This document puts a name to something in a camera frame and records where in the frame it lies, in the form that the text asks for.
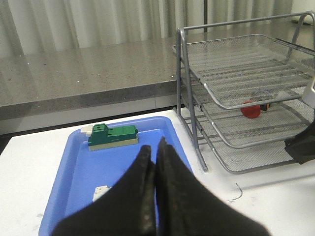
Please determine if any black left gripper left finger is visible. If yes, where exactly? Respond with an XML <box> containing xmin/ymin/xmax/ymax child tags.
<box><xmin>52</xmin><ymin>145</ymin><xmax>156</xmax><ymax>236</ymax></box>

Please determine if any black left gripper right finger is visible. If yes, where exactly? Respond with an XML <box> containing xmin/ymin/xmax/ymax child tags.
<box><xmin>156</xmin><ymin>138</ymin><xmax>269</xmax><ymax>236</ymax></box>

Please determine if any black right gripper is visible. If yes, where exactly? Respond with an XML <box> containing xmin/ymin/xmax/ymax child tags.
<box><xmin>284</xmin><ymin>124</ymin><xmax>315</xmax><ymax>164</ymax></box>

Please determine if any silver mesh tray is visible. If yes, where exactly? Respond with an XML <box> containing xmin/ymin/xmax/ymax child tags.
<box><xmin>181</xmin><ymin>34</ymin><xmax>315</xmax><ymax>110</ymax></box>
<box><xmin>196</xmin><ymin>115</ymin><xmax>296</xmax><ymax>174</ymax></box>
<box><xmin>192</xmin><ymin>85</ymin><xmax>314</xmax><ymax>148</ymax></box>

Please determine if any red emergency stop button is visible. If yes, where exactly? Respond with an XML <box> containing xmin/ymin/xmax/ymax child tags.
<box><xmin>240</xmin><ymin>103</ymin><xmax>271</xmax><ymax>118</ymax></box>

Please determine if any silver mesh bottom tray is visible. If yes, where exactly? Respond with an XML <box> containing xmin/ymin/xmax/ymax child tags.
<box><xmin>196</xmin><ymin>115</ymin><xmax>296</xmax><ymax>174</ymax></box>

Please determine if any white terminal block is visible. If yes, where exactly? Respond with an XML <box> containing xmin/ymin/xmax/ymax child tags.
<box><xmin>93</xmin><ymin>185</ymin><xmax>111</xmax><ymax>202</ymax></box>

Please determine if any blue plastic tray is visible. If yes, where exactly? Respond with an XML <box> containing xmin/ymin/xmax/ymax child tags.
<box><xmin>39</xmin><ymin>116</ymin><xmax>189</xmax><ymax>236</ymax></box>

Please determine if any silver mesh top tray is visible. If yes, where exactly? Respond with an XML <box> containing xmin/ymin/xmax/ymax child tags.
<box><xmin>181</xmin><ymin>34</ymin><xmax>315</xmax><ymax>110</ymax></box>

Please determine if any grey stone counter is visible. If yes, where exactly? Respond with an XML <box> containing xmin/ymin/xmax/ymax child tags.
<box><xmin>0</xmin><ymin>37</ymin><xmax>176</xmax><ymax>128</ymax></box>

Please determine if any green electrical switch block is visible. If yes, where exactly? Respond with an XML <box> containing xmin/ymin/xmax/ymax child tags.
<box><xmin>81</xmin><ymin>123</ymin><xmax>138</xmax><ymax>151</ymax></box>

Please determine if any silver metal rack frame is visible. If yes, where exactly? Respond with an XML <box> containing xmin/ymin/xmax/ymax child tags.
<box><xmin>175</xmin><ymin>10</ymin><xmax>315</xmax><ymax>172</ymax></box>

